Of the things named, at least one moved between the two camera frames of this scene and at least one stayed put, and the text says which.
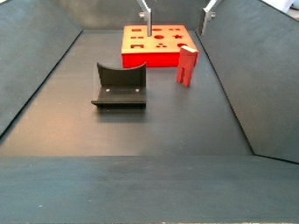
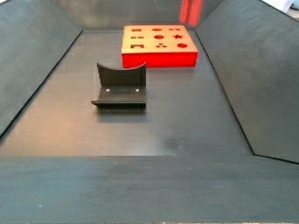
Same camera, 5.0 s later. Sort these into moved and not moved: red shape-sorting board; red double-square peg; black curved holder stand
Moved: red double-square peg
Not moved: red shape-sorting board; black curved holder stand
